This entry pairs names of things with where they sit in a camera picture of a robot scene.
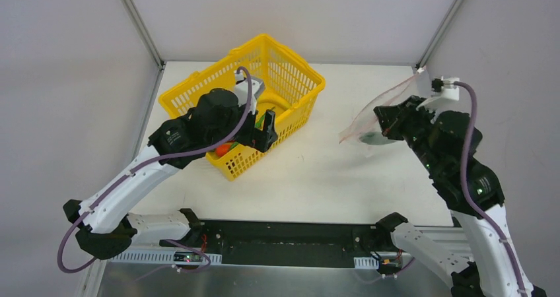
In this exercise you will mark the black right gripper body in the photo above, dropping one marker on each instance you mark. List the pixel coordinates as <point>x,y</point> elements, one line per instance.
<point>394,119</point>

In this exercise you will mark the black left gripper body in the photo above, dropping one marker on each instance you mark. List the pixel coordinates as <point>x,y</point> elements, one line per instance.
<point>257,132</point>

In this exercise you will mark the dark green cucumber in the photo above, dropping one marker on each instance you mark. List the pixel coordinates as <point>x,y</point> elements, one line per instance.
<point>375,138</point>

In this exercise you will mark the clear zip top bag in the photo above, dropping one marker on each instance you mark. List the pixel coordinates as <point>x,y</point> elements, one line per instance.
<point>369,126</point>

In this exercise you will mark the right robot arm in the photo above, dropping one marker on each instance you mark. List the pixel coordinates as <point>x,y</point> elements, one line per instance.
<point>445,145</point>

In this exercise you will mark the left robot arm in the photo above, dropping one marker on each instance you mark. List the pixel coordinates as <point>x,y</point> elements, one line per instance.
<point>105,224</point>

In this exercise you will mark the green chili pepper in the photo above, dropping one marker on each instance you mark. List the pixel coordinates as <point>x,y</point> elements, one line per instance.
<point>261,119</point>

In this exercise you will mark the yellow banana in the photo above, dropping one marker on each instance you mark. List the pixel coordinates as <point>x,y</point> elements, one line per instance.
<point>274,99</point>

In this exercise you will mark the yellow plastic basket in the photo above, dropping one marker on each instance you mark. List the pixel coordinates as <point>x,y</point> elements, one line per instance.
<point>284,73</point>

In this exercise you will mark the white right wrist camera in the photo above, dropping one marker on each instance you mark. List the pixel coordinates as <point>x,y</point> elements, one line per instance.
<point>445,92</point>

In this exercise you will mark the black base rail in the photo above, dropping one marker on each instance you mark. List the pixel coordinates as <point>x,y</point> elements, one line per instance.
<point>291,244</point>

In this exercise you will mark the white slotted cable duct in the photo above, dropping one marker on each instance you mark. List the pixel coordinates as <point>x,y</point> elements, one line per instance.
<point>166,256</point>

